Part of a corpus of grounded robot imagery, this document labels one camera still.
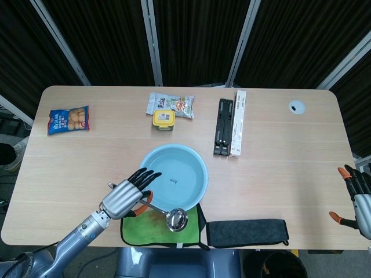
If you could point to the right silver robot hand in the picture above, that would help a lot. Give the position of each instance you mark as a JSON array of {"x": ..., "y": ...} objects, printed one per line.
[{"x": 358, "y": 199}]

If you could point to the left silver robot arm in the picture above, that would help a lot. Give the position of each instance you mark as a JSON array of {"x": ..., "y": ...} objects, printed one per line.
[{"x": 58, "y": 246}]

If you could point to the metal ladle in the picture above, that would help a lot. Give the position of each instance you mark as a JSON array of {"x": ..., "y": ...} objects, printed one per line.
[{"x": 171, "y": 217}]

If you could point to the green cloth with black trim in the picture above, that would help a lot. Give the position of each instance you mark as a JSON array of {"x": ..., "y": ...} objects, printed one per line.
[{"x": 156, "y": 231}]

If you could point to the dark grey folded cloth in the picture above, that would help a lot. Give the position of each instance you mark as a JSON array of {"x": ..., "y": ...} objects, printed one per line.
[{"x": 246, "y": 233}]

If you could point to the blue snack bag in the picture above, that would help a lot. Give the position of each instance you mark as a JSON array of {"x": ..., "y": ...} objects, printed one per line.
[{"x": 69, "y": 119}]

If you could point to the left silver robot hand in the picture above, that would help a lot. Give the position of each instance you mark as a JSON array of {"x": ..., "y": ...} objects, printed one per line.
[{"x": 127, "y": 197}]

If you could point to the black folding stand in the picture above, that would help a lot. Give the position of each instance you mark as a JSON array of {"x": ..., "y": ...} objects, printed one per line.
[{"x": 223, "y": 127}]

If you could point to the yellow lidded container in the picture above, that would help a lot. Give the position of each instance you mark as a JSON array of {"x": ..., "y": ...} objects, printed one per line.
[{"x": 164, "y": 120}]

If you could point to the white snack packet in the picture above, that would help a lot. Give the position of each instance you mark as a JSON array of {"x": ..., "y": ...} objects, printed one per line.
[{"x": 171, "y": 105}]

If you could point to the light blue bowl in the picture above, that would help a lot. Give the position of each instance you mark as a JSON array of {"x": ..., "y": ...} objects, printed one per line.
[{"x": 179, "y": 176}]

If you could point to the long white cardboard box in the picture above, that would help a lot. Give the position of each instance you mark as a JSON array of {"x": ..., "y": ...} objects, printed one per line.
[{"x": 238, "y": 124}]

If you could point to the black waste bin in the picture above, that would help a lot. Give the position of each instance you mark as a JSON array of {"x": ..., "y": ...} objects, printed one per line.
[{"x": 275, "y": 265}]

